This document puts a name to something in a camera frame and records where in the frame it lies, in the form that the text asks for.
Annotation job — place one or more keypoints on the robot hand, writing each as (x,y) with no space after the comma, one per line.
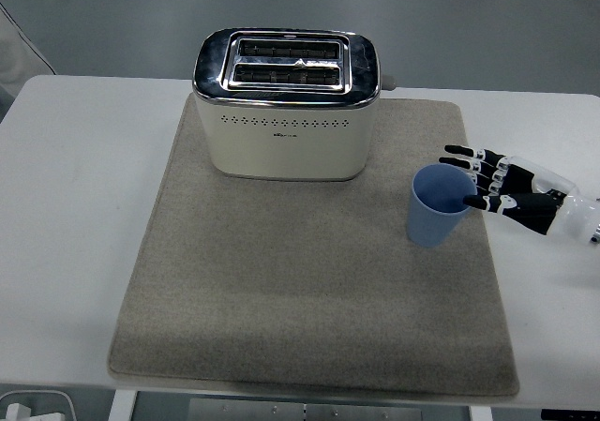
(534,205)

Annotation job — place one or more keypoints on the blue ribbed plastic cup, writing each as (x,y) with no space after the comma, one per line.
(429,226)

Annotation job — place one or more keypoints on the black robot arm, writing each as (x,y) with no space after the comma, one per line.
(596,234)

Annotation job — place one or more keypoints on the black object below table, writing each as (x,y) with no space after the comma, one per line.
(569,415)

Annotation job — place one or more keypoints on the white table leg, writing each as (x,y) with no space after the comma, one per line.
(480,415)
(122,407)

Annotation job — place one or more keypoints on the beige fabric table mat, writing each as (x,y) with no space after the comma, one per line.
(304,290)

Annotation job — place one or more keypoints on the cream and chrome toaster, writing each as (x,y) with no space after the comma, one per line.
(286,149)

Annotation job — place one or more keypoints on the grey metal plate with screws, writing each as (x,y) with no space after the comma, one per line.
(304,411)

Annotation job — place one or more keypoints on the grey bin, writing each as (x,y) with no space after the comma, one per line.
(65,404)

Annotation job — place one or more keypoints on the white block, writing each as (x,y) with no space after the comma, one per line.
(19,412)

